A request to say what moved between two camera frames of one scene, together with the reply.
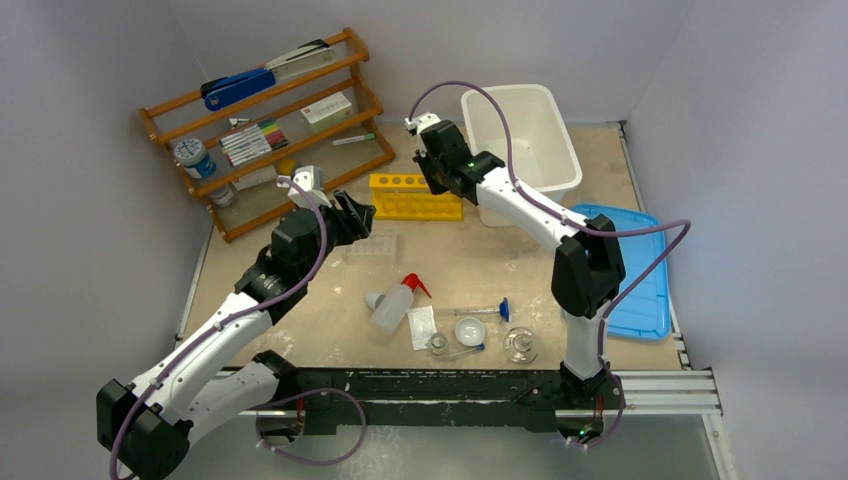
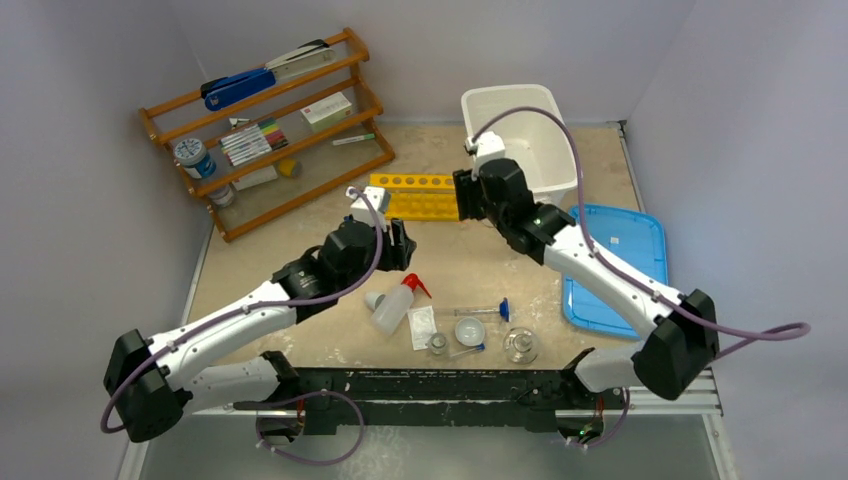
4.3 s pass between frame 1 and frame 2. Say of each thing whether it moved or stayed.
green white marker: stayed
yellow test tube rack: stayed
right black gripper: moved
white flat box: stayed
